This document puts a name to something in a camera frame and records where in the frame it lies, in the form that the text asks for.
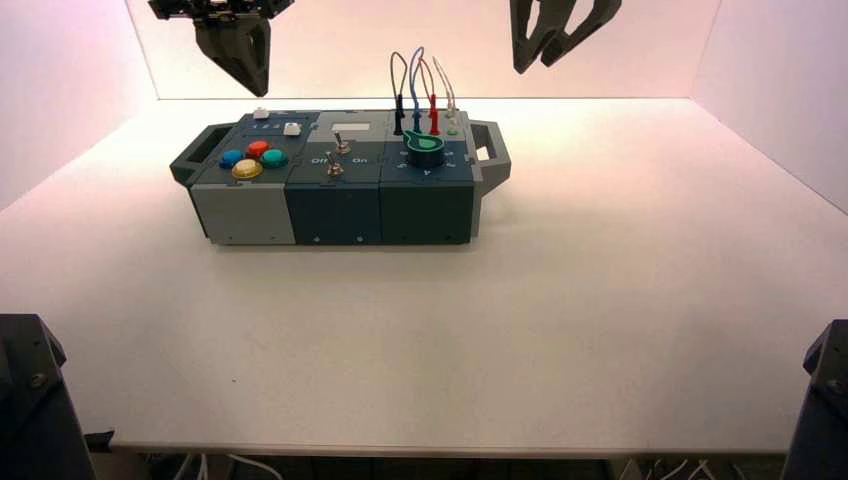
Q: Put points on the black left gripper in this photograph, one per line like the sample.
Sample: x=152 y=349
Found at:
x=218 y=8

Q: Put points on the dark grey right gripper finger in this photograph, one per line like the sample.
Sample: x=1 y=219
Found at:
x=583 y=30
x=526 y=33

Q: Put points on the blue grey control panel box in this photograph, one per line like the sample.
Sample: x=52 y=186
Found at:
x=331 y=212

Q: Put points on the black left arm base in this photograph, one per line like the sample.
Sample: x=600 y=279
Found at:
x=33 y=404

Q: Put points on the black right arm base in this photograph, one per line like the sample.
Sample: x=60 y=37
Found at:
x=821 y=411

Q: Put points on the red push button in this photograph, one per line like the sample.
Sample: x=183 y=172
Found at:
x=258 y=148

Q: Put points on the blue push button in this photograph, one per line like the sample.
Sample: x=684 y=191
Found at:
x=231 y=158

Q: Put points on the teal push button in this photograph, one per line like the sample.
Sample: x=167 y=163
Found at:
x=273 y=158

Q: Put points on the green rotary selector knob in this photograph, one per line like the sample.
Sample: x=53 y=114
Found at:
x=424 y=151

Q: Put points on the white rocker switch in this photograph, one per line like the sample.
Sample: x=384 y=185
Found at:
x=261 y=113
x=291 y=128

